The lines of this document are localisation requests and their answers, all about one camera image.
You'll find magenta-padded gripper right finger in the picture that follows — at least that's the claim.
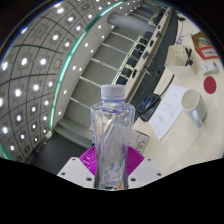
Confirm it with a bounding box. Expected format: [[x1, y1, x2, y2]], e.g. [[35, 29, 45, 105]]
[[123, 145, 164, 190]]

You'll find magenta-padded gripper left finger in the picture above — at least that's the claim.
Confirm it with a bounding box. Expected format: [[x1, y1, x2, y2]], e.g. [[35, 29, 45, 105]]
[[57, 145, 100, 190]]

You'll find clear plastic water bottle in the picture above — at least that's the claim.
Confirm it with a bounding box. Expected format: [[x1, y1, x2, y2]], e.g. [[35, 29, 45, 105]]
[[89, 83, 136, 188]]

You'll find black desk phone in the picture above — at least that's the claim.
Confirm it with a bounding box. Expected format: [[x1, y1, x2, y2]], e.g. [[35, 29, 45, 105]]
[[139, 92, 162, 122]]

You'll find white printed paper sheet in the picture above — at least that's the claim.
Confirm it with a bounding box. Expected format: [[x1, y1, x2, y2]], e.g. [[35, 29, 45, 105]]
[[148, 84, 191, 142]]

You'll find white ceramic mug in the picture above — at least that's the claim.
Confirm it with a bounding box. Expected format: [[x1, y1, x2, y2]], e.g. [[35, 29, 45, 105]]
[[180, 88, 208, 128]]

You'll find flat round red coaster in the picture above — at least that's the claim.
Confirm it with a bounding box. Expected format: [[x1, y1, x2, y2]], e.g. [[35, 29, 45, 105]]
[[203, 75, 218, 95]]

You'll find group of round ceiling lights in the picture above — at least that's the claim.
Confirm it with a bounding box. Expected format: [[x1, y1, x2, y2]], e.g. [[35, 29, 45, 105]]
[[0, 0, 148, 158]]

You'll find row of black office chairs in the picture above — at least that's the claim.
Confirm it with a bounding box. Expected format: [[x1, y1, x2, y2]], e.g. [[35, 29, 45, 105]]
[[114, 6, 171, 86]]

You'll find long curved conference desk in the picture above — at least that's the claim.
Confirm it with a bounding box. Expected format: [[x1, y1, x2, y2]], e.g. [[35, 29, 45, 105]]
[[128, 6, 188, 111]]

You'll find black clip in organizer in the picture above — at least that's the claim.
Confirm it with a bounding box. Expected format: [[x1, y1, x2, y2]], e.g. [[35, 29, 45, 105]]
[[184, 47, 195, 67]]

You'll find open brown cardboard box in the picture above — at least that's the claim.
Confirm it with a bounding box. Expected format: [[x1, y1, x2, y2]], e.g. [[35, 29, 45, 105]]
[[190, 31, 221, 61]]

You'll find black phone cable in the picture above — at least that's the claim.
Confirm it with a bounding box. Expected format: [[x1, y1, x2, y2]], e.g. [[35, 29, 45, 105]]
[[159, 74, 176, 99]]

